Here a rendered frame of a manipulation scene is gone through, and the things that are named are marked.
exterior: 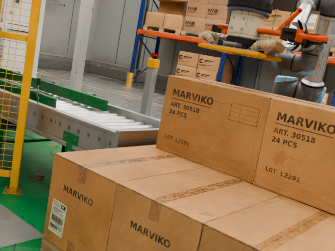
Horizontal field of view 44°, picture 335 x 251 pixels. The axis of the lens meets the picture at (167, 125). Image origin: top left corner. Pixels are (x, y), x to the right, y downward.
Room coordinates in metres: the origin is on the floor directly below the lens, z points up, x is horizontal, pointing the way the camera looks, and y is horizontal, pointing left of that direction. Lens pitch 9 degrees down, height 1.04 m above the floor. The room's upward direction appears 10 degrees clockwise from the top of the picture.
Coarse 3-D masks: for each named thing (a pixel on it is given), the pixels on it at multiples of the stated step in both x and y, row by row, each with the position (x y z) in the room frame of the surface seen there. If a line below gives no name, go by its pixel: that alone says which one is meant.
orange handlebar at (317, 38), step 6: (222, 24) 2.21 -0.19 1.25; (228, 24) 2.20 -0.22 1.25; (258, 30) 2.09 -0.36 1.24; (264, 30) 2.07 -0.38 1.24; (270, 30) 2.05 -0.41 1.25; (276, 30) 2.04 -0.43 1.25; (300, 36) 1.97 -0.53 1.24; (306, 36) 1.95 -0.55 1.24; (312, 36) 1.93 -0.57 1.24; (318, 36) 1.92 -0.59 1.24; (324, 36) 1.90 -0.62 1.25
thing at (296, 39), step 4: (284, 28) 1.99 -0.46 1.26; (288, 28) 1.98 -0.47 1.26; (292, 28) 1.97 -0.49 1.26; (284, 32) 2.00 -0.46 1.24; (288, 32) 1.99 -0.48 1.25; (292, 32) 1.98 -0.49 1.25; (296, 32) 1.97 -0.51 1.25; (300, 32) 1.99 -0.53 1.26; (280, 36) 2.01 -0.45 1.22; (284, 36) 1.99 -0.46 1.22; (288, 36) 1.98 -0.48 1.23; (292, 36) 1.97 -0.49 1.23; (296, 36) 1.96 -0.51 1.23; (284, 40) 2.05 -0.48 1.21; (288, 40) 2.07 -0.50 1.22; (292, 40) 2.06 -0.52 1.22; (296, 40) 1.97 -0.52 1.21; (300, 40) 2.01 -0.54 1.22
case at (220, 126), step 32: (192, 96) 2.08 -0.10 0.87; (224, 96) 1.97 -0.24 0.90; (256, 96) 1.87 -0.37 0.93; (160, 128) 2.18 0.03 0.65; (192, 128) 2.06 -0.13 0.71; (224, 128) 1.94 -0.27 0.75; (256, 128) 1.84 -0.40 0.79; (192, 160) 2.03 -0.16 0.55; (224, 160) 1.92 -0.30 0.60; (256, 160) 1.82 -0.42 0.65
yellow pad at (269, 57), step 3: (219, 51) 2.30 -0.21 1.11; (222, 51) 2.28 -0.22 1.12; (261, 51) 2.19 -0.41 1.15; (234, 54) 2.33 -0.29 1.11; (267, 54) 2.15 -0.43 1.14; (252, 57) 2.26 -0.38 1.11; (255, 57) 2.17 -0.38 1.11; (258, 57) 2.16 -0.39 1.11; (267, 57) 2.13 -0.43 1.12; (270, 57) 2.12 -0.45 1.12; (273, 57) 2.11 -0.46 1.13; (276, 57) 2.13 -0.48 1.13; (270, 60) 2.20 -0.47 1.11; (273, 60) 2.11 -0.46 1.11; (276, 60) 2.13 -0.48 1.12; (279, 60) 2.16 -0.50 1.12
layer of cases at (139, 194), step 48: (96, 192) 1.56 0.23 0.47; (144, 192) 1.44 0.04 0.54; (192, 192) 1.54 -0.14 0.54; (240, 192) 1.66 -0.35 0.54; (48, 240) 1.71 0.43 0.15; (96, 240) 1.53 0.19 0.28; (144, 240) 1.39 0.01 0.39; (192, 240) 1.27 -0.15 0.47; (240, 240) 1.17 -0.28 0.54; (288, 240) 1.24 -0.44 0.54
